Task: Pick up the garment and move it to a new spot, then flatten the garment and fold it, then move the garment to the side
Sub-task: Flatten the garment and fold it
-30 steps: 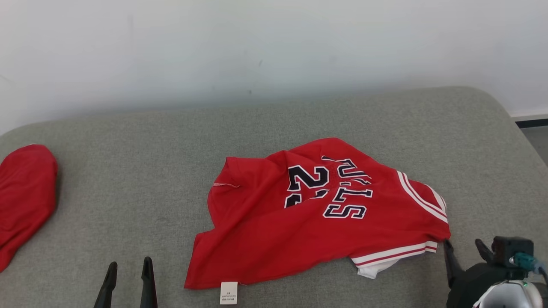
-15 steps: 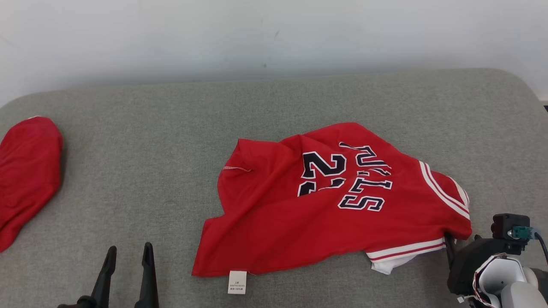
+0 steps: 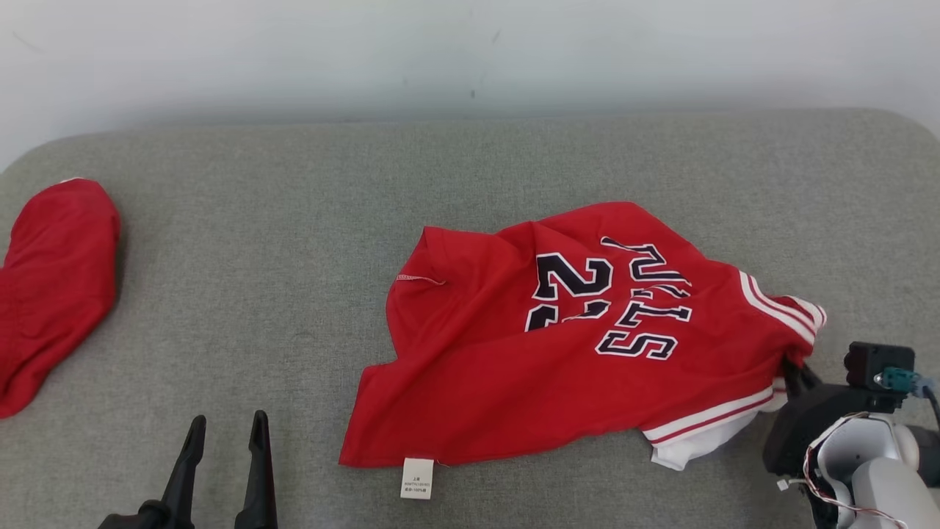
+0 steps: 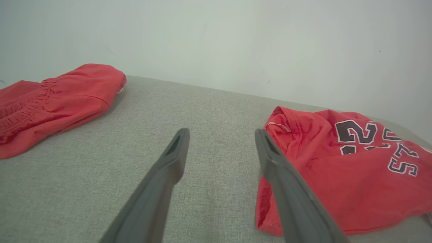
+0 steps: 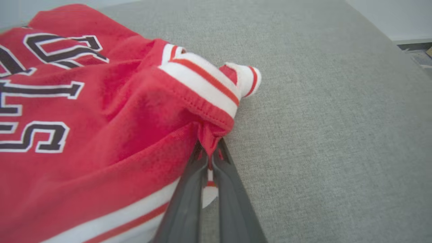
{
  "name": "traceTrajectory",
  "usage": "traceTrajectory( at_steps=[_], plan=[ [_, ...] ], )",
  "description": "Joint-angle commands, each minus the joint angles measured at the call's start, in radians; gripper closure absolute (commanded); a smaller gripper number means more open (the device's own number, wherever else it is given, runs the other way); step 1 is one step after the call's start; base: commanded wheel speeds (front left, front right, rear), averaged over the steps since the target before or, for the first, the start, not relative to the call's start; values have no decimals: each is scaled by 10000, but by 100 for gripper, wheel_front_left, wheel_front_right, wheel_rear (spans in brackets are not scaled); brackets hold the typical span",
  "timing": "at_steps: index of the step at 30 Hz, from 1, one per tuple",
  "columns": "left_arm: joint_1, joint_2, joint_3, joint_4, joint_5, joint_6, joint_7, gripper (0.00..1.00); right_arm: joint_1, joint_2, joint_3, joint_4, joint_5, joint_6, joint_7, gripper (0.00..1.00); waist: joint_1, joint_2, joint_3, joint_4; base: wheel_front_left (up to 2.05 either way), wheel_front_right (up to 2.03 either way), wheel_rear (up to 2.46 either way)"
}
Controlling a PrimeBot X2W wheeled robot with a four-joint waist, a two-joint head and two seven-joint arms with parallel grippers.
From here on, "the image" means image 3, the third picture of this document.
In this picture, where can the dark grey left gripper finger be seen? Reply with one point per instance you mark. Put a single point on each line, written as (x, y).
(258, 485)
(183, 477)

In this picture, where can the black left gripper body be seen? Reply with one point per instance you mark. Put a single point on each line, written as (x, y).
(139, 519)

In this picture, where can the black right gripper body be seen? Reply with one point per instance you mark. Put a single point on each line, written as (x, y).
(800, 430)

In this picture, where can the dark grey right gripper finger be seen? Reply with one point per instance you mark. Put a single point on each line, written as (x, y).
(793, 378)
(811, 379)

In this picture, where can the red shorts with white stripe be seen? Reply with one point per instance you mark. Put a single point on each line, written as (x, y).
(51, 294)

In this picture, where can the red basketball jersey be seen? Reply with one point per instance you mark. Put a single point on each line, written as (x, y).
(477, 367)

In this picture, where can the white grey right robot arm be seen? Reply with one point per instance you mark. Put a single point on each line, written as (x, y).
(881, 477)

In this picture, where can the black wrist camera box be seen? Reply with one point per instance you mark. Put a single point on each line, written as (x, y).
(866, 360)

